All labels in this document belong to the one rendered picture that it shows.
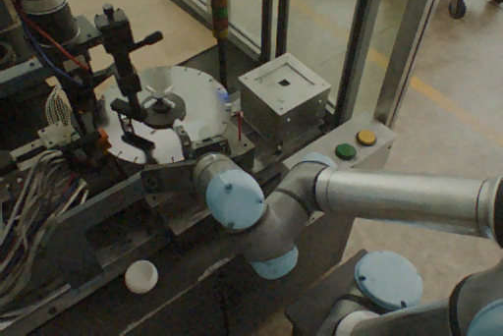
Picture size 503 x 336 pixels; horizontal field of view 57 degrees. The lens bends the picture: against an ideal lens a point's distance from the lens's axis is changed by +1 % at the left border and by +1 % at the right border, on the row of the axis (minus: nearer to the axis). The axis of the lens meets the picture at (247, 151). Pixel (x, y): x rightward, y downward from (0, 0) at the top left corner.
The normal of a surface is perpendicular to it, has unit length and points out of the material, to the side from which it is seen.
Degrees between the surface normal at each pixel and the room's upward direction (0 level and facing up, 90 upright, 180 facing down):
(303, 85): 0
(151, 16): 0
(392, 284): 8
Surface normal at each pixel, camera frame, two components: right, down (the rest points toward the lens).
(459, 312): -0.95, -0.27
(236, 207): 0.31, 0.23
